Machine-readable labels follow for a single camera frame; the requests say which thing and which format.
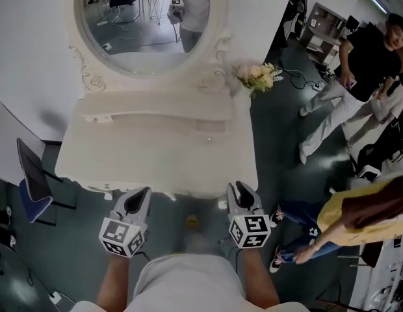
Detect person's right forearm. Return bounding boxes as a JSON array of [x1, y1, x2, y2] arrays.
[[236, 244, 281, 312]]

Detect person's left forearm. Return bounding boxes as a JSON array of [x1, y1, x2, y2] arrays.
[[96, 254, 139, 312]]

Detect oval white-framed mirror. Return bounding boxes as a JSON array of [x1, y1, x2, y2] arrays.
[[73, 0, 229, 85]]

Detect white dressing table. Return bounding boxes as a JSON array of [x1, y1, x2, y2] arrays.
[[54, 0, 259, 202]]

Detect cream flower bouquet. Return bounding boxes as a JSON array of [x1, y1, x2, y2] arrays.
[[231, 62, 285, 99]]

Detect white and black device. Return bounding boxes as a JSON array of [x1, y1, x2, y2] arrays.
[[356, 165, 382, 181]]

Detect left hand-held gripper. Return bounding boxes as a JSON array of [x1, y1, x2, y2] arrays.
[[97, 187, 153, 259]]

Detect small white closed drawer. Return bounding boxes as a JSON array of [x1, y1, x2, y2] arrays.
[[83, 114, 112, 124]]

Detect blue chair with black back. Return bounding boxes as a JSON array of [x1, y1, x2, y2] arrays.
[[16, 137, 77, 227]]

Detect small white drawer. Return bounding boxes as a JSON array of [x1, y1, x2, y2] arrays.
[[192, 118, 229, 143], [83, 114, 112, 124]]

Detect person's grey shirt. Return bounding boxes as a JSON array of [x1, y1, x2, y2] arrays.
[[68, 253, 310, 312]]

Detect brown wooden shelf unit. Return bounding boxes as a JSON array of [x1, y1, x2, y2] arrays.
[[300, 1, 349, 67]]

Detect person's legs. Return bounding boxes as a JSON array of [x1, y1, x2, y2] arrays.
[[174, 227, 224, 258]]

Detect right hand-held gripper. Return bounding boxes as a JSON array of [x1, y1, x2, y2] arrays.
[[226, 180, 272, 250]]

